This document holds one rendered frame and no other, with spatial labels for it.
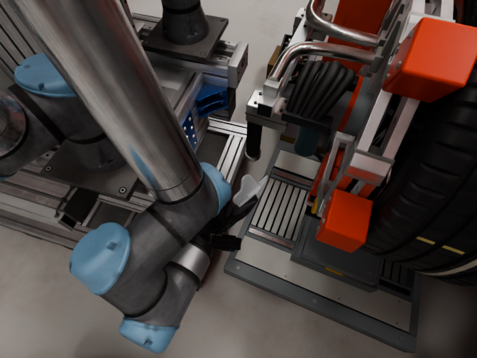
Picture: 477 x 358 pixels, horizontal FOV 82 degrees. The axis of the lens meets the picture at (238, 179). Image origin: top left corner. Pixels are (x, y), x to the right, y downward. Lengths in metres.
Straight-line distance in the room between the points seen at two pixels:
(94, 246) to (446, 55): 0.47
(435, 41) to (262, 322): 1.18
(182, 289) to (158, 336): 0.07
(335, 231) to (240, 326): 0.91
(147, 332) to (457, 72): 0.50
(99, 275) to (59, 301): 1.23
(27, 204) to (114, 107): 0.62
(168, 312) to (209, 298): 0.94
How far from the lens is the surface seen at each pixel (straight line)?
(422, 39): 0.43
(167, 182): 0.33
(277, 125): 0.58
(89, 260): 0.36
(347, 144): 0.99
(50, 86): 0.55
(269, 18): 2.76
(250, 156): 0.71
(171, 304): 0.43
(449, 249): 0.58
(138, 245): 0.37
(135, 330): 0.43
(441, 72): 0.43
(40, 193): 0.87
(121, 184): 0.66
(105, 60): 0.26
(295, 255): 1.27
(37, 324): 1.61
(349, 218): 0.54
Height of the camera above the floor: 1.35
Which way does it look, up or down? 60 degrees down
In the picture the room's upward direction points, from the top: straight up
